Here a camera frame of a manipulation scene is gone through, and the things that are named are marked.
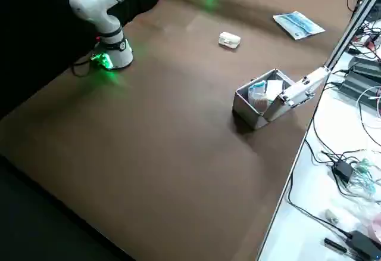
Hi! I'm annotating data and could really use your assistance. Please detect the black ridged power supply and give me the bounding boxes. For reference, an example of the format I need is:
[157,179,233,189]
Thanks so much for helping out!
[351,55,381,79]
[340,69,381,108]

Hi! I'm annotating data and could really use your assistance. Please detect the aluminium first aid case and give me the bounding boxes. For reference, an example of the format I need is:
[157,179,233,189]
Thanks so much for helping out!
[232,67,330,131]

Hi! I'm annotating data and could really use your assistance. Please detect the teal connector bundle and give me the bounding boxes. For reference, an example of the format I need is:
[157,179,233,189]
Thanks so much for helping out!
[352,158,377,193]

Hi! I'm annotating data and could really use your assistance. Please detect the teal white packet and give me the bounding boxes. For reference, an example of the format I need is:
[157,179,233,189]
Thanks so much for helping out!
[248,81,267,98]

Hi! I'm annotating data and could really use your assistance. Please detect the small grey object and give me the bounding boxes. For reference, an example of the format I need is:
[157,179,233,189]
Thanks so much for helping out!
[324,209,339,223]

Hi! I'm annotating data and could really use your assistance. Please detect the small white medicine box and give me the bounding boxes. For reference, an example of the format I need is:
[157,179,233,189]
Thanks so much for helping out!
[218,32,241,49]

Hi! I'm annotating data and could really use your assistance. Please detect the black pen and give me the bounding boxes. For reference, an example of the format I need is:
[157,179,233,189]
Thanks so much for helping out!
[324,237,348,254]

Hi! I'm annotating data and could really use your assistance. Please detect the small black power adapter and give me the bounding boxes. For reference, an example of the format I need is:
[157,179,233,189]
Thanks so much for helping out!
[332,161,354,182]

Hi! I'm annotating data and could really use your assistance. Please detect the cotton swab packet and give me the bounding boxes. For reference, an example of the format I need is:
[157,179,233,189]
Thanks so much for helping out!
[253,97,272,113]

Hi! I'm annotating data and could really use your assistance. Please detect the aluminium frame post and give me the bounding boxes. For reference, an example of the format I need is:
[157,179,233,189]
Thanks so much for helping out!
[323,0,381,72]

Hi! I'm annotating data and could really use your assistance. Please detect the white cable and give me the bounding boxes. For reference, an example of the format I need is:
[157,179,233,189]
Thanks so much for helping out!
[355,86,381,148]

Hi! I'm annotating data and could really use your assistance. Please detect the black power brick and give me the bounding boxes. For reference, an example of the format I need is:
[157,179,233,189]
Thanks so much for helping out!
[347,230,380,260]

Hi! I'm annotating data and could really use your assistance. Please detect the blue white mask packet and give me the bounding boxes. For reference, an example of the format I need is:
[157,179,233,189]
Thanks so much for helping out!
[273,11,326,41]

